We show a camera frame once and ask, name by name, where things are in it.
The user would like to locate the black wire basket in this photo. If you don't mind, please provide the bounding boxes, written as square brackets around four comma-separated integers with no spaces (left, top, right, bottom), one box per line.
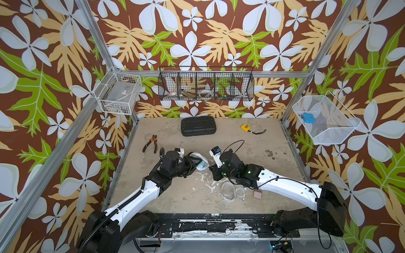
[157,66,255,101]

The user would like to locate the black hard case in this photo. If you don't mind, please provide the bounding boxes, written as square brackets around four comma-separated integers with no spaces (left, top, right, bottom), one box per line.
[180,116,217,137]

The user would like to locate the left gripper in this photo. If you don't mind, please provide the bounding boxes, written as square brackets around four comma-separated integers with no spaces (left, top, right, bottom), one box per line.
[169,155,201,179]

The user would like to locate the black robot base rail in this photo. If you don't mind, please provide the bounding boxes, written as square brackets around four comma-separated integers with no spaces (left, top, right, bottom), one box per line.
[129,211,301,238]

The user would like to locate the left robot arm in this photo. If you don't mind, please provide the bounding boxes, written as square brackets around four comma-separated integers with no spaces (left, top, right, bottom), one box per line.
[77,148,204,253]

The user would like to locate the pink charger lower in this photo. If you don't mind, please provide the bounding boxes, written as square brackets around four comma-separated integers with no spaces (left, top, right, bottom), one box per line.
[253,189,263,199]

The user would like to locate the blue object in basket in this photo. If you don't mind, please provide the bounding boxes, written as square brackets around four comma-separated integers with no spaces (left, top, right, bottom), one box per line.
[301,113,316,124]

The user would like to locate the yellow tape measure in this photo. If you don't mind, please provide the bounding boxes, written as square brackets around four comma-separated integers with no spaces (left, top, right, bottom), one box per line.
[241,124,267,135]

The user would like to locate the white wire basket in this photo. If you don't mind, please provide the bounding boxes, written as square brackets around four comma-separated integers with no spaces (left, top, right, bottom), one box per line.
[95,67,142,116]

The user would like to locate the orange black pliers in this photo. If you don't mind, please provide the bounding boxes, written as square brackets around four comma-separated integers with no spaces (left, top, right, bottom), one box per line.
[142,135,158,153]

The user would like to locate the white mesh basket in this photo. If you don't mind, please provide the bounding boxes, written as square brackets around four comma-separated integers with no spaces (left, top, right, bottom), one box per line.
[293,92,361,145]

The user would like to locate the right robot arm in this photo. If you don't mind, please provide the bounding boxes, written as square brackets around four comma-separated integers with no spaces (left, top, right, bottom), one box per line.
[209,147,348,237]

